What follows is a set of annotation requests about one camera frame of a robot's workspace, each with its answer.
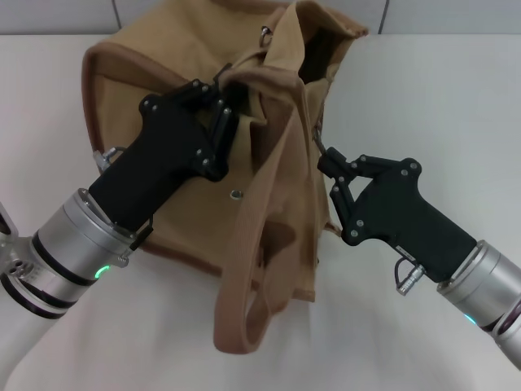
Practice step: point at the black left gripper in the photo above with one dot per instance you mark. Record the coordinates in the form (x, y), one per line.
(163, 155)

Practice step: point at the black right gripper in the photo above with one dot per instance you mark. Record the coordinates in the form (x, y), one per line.
(399, 212)

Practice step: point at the brown zipper pull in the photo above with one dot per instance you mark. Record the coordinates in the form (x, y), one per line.
(319, 140)

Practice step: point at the khaki canvas food bag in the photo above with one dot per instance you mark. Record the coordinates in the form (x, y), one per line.
(260, 171)

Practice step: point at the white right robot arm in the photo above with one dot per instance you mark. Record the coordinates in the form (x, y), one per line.
(484, 285)

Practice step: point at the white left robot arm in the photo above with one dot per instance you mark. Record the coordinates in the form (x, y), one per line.
(61, 260)

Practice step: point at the silver left connector plug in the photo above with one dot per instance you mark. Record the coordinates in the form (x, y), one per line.
(106, 158)

